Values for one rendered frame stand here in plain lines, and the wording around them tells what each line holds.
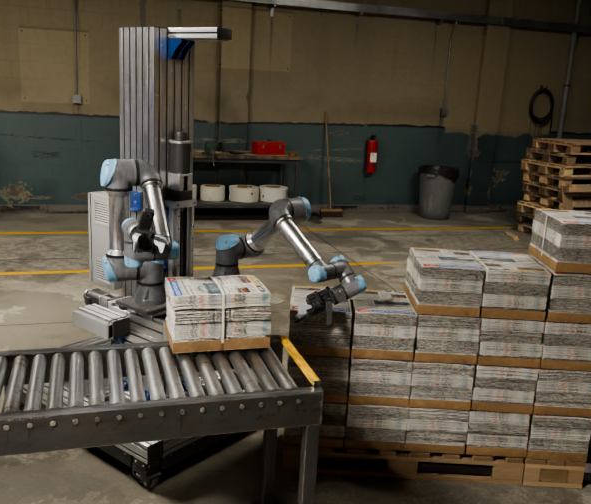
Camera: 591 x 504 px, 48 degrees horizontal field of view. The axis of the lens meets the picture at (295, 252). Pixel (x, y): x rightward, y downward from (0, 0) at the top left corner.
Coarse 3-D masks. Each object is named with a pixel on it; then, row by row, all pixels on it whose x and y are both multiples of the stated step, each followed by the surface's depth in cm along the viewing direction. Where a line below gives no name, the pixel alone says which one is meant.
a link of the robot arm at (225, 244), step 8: (216, 240) 339; (224, 240) 335; (232, 240) 335; (240, 240) 341; (216, 248) 337; (224, 248) 335; (232, 248) 335; (240, 248) 339; (216, 256) 339; (224, 256) 336; (232, 256) 336; (240, 256) 341; (224, 264) 337; (232, 264) 338
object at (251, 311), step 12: (228, 276) 278; (240, 276) 279; (252, 276) 280; (228, 288) 260; (240, 288) 260; (252, 288) 261; (264, 288) 262; (240, 300) 255; (252, 300) 255; (264, 300) 257; (240, 312) 255; (252, 312) 256; (264, 312) 258; (240, 324) 257; (252, 324) 258; (264, 324) 259; (240, 336) 257; (252, 336) 258; (264, 336) 260
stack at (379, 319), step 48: (336, 336) 306; (384, 336) 306; (432, 336) 306; (480, 336) 306; (528, 336) 305; (336, 384) 312; (384, 384) 312; (432, 384) 311; (480, 384) 311; (528, 384) 311; (288, 432) 319; (336, 432) 318; (384, 432) 318; (432, 432) 317; (480, 432) 316; (528, 432) 316; (480, 480) 322
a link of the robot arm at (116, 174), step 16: (112, 160) 283; (128, 160) 285; (112, 176) 280; (128, 176) 283; (112, 192) 283; (128, 192) 286; (112, 208) 286; (128, 208) 290; (112, 224) 288; (112, 240) 290; (112, 256) 290; (112, 272) 290; (128, 272) 293
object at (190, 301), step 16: (176, 288) 256; (192, 288) 257; (208, 288) 259; (176, 304) 247; (192, 304) 248; (208, 304) 251; (176, 320) 248; (192, 320) 250; (208, 320) 252; (176, 336) 250; (192, 336) 252; (208, 336) 254
